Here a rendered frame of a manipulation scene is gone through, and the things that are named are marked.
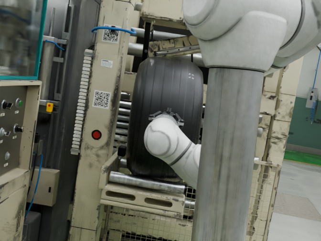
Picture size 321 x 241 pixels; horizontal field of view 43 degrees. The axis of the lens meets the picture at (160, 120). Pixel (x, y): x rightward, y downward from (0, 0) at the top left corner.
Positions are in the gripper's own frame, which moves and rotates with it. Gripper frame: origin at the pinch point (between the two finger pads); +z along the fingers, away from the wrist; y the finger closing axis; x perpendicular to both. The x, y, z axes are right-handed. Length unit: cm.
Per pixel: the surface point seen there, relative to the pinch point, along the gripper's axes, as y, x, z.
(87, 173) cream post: 33, 38, 17
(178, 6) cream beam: 5, -41, 54
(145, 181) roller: 5.6, 33.6, 10.1
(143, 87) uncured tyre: 11.8, -6.9, 8.0
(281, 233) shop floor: -125, 156, 228
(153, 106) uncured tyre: 6.6, -0.9, 3.8
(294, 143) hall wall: -312, 230, 892
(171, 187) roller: -5.9, 34.1, 9.8
